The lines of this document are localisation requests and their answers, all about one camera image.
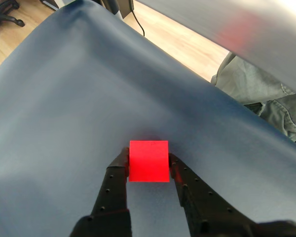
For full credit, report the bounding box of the red cube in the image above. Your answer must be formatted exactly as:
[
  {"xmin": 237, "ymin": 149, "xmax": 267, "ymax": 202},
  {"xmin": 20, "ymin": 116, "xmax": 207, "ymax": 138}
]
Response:
[{"xmin": 128, "ymin": 140, "xmax": 170, "ymax": 183}]

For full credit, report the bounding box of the thin black cable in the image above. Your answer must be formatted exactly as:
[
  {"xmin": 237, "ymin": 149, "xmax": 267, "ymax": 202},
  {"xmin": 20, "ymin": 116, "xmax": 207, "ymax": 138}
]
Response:
[{"xmin": 128, "ymin": 0, "xmax": 146, "ymax": 37}]

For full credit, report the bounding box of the person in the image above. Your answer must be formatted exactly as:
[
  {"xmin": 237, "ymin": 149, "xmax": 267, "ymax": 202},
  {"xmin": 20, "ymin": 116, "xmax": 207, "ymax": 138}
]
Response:
[{"xmin": 210, "ymin": 51, "xmax": 296, "ymax": 150}]

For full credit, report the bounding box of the dark furniture leg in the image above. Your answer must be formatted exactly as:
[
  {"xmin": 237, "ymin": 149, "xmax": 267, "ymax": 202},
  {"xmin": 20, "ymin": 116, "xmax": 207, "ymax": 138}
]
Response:
[{"xmin": 100, "ymin": 0, "xmax": 126, "ymax": 19}]

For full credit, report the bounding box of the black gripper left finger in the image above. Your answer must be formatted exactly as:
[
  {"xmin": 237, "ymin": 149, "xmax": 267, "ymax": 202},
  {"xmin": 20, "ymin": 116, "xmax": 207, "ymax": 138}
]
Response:
[{"xmin": 69, "ymin": 147, "xmax": 133, "ymax": 237}]

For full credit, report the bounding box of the black office chair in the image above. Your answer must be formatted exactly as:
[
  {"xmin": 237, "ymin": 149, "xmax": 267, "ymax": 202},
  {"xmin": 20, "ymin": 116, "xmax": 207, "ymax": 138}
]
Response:
[{"xmin": 0, "ymin": 0, "xmax": 25, "ymax": 49}]

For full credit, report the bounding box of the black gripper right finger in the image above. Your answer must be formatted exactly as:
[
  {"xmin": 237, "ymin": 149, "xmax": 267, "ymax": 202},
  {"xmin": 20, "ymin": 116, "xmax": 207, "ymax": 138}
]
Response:
[{"xmin": 168, "ymin": 152, "xmax": 262, "ymax": 237}]

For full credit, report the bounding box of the grey-blue table cloth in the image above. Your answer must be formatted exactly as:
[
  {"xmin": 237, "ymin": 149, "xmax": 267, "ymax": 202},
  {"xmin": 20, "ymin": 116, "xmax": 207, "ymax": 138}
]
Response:
[{"xmin": 0, "ymin": 0, "xmax": 296, "ymax": 237}]

